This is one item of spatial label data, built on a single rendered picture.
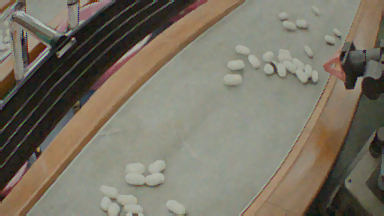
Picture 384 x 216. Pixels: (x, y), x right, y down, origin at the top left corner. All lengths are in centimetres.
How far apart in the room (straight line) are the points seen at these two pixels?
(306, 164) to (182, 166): 23
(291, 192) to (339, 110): 25
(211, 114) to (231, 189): 17
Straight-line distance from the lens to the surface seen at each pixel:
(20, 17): 59
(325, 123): 95
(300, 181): 84
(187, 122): 92
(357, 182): 127
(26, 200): 80
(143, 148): 88
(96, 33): 55
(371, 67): 80
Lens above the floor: 144
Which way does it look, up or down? 48 degrees down
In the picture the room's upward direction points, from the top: 6 degrees clockwise
